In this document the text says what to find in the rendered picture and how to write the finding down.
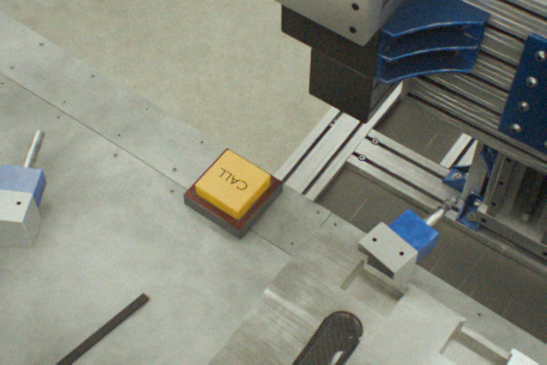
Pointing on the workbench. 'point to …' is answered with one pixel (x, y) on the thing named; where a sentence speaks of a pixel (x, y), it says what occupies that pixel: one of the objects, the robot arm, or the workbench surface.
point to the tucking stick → (102, 331)
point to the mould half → (428, 305)
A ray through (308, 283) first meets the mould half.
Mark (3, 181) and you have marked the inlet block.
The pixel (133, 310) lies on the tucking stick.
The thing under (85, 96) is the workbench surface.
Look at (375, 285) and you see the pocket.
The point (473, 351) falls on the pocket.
